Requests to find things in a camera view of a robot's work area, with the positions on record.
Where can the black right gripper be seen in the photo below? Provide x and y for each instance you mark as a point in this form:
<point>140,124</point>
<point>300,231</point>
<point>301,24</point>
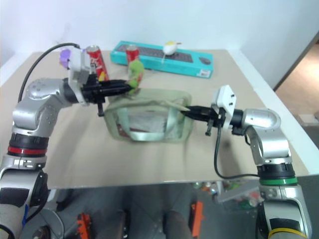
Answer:
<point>214,120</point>

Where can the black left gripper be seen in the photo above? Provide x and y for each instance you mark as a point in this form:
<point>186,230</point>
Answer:
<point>91,92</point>

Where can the green snack bottle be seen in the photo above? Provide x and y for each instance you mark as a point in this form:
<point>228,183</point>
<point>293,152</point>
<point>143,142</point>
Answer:
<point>135,72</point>

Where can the green pouch with clear window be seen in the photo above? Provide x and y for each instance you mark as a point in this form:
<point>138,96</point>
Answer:
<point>149,117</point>

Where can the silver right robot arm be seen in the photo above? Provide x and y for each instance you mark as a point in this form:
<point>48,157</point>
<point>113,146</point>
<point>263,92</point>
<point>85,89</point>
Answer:
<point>269,139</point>

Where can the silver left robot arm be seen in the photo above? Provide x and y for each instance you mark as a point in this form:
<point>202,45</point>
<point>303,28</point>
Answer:
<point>37,109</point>

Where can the purple plush toy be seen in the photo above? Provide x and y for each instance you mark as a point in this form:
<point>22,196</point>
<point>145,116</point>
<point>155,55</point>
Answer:
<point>65,57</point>

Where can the white and yellow plush toy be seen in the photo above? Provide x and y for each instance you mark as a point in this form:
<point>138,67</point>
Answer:
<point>170,48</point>

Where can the red cola can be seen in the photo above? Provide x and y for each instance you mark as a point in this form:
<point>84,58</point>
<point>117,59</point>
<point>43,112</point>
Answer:
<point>98,63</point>
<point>132,54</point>

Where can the teal keyboard box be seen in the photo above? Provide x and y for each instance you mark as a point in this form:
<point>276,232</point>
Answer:
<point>174,63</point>

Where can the grey crate with bottles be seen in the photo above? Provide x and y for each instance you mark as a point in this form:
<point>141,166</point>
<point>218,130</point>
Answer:
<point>234,194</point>

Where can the orange clamp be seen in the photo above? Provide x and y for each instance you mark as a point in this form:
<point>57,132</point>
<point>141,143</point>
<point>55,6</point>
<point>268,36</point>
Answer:
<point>197,219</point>
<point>83,225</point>

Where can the brown cardboard box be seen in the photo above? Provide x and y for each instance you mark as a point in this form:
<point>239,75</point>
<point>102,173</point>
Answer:
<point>309,119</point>

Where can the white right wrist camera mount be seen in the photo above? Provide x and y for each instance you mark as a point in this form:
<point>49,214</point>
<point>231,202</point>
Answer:
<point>224,99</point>

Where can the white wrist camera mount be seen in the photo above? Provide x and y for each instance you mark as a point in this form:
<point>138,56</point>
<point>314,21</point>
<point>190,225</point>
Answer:
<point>76,67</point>
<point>224,99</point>

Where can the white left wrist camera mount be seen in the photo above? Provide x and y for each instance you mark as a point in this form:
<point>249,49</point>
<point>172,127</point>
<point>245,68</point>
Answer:
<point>76,67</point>

